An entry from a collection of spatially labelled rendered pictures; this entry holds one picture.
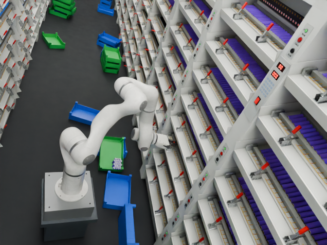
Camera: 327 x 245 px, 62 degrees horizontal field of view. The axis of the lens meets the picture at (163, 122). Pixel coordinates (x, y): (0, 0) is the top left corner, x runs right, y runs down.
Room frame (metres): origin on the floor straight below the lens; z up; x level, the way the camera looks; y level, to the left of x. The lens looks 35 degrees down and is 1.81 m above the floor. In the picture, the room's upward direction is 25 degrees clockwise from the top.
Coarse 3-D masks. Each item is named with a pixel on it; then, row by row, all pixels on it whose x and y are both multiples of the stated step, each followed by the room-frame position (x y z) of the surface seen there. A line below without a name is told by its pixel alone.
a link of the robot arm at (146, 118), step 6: (144, 114) 1.31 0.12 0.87; (150, 114) 1.32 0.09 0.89; (144, 120) 1.32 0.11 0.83; (150, 120) 1.34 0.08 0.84; (144, 126) 1.32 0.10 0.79; (150, 126) 1.34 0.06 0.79; (144, 132) 1.30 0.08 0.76; (150, 132) 1.32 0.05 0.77; (144, 138) 1.28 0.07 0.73; (150, 138) 1.30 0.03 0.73; (138, 144) 1.29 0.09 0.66; (144, 144) 1.28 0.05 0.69; (144, 150) 1.29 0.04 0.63
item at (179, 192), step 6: (162, 132) 1.62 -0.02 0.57; (168, 132) 1.64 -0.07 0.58; (174, 150) 1.50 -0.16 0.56; (168, 156) 1.44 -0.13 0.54; (168, 162) 1.39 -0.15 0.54; (174, 162) 1.39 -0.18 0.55; (174, 168) 1.35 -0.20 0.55; (180, 168) 1.35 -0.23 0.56; (174, 174) 1.30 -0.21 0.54; (174, 180) 1.25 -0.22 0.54; (174, 186) 1.22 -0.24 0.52; (180, 186) 1.21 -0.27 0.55; (186, 186) 1.22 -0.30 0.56; (180, 192) 1.17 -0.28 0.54; (180, 198) 1.13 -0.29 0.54; (180, 204) 1.09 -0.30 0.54
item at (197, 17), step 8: (184, 0) 2.27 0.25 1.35; (192, 0) 2.23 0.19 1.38; (200, 0) 2.25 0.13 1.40; (184, 8) 2.12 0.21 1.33; (192, 8) 2.11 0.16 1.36; (200, 8) 2.09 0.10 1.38; (208, 8) 2.11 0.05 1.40; (184, 16) 2.09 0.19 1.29; (192, 16) 1.99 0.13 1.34; (200, 16) 1.98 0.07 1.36; (208, 16) 1.96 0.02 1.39; (192, 24) 1.89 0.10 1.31; (200, 24) 1.86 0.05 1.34; (200, 32) 1.74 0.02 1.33
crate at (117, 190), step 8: (112, 176) 1.50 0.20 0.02; (120, 176) 1.52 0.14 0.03; (128, 176) 1.54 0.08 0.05; (112, 184) 1.44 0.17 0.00; (120, 184) 1.47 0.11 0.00; (128, 184) 1.51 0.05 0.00; (104, 192) 1.32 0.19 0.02; (112, 192) 1.37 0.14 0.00; (120, 192) 1.40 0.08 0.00; (128, 192) 1.42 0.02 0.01; (104, 200) 1.22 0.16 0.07; (112, 200) 1.30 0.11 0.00; (120, 200) 1.33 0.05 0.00; (128, 200) 1.35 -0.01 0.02; (112, 208) 1.23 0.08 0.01; (120, 208) 1.25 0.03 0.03
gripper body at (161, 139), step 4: (160, 136) 1.46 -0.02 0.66; (164, 136) 1.49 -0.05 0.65; (156, 140) 1.40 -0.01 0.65; (160, 140) 1.42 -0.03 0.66; (164, 140) 1.44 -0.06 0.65; (156, 144) 1.40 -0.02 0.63; (160, 144) 1.40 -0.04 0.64; (164, 144) 1.42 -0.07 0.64; (168, 144) 1.43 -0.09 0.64; (164, 148) 1.42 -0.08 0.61
